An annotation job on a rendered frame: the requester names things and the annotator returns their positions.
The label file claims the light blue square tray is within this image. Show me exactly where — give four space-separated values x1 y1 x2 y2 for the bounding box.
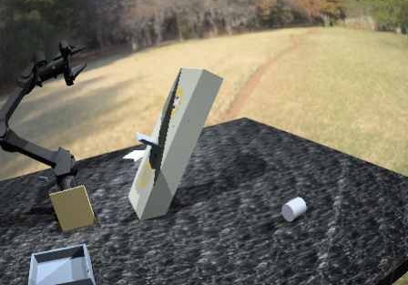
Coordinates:
28 243 96 285

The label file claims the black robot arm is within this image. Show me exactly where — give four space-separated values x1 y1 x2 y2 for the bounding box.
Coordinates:
0 51 79 192

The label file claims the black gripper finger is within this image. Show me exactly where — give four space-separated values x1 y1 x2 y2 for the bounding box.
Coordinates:
70 63 87 81
67 43 86 56

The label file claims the light grey cylinder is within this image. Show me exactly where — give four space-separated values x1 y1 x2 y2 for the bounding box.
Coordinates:
281 197 307 221

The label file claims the white cylinder with two slots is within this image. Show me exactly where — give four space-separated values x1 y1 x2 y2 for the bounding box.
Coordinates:
171 95 179 110

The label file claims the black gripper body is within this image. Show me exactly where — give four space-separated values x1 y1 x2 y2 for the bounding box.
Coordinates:
48 40 74 86

